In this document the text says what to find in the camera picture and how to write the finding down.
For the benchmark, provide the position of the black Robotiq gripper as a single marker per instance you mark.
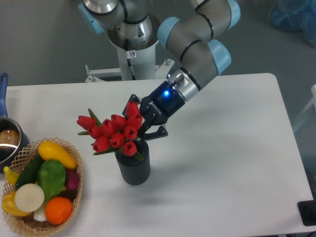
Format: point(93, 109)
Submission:
point(156, 109)

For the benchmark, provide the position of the red tulip bouquet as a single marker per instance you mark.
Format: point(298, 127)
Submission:
point(115, 134)

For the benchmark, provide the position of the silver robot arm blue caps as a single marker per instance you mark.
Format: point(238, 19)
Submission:
point(135, 32)

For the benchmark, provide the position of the dark grey ribbed vase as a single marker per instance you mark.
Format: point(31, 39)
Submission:
point(135, 170)

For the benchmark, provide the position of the purple red onion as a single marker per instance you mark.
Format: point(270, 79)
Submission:
point(72, 180)

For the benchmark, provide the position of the yellow squash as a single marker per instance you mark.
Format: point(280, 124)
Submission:
point(49, 150)

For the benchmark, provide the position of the green lettuce leaf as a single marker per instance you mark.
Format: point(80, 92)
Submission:
point(51, 178)

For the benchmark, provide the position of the woven wicker basket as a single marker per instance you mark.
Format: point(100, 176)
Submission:
point(27, 226)

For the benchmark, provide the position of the orange fruit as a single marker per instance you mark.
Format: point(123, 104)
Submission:
point(58, 210)

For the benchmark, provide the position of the dark green cucumber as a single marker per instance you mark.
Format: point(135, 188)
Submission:
point(30, 172)

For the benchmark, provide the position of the white cut onion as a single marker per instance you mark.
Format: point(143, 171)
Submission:
point(29, 197)

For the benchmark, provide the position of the yellow banana tip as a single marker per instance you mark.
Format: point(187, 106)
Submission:
point(10, 176)

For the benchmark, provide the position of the yellow bell pepper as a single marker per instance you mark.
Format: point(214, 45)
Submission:
point(9, 206)

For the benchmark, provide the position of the blue plastic bag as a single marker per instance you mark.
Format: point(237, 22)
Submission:
point(294, 16)

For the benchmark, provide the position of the black device at table edge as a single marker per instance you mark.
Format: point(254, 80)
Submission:
point(307, 210)

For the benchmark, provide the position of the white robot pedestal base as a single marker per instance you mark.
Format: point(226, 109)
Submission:
point(133, 65)

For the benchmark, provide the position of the dark pot with blue handle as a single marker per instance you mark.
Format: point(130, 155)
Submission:
point(12, 137)

